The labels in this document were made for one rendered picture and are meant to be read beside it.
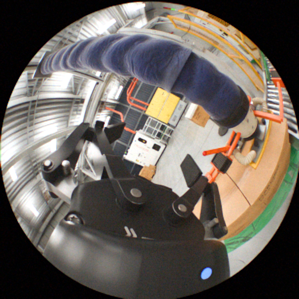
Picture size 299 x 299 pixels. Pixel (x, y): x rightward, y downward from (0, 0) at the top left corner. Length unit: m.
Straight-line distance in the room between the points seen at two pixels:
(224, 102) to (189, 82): 0.13
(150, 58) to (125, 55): 0.09
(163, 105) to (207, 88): 7.29
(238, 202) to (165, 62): 0.78
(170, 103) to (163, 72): 7.33
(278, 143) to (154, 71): 0.75
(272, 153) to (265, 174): 0.13
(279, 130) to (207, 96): 0.60
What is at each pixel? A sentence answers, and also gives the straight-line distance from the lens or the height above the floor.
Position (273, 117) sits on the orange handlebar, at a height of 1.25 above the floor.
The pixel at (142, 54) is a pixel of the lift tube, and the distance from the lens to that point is 0.35.
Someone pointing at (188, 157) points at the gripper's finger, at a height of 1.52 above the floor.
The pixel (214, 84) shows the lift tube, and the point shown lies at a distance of 0.37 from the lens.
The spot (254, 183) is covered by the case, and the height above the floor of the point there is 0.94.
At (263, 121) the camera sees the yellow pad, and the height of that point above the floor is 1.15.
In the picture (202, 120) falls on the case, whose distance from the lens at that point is 2.24.
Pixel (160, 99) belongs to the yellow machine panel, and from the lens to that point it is 7.65.
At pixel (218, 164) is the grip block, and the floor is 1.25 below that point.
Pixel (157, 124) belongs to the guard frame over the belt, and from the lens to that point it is 7.57.
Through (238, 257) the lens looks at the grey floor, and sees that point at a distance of 1.76.
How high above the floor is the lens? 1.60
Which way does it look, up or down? 5 degrees down
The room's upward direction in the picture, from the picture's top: 65 degrees counter-clockwise
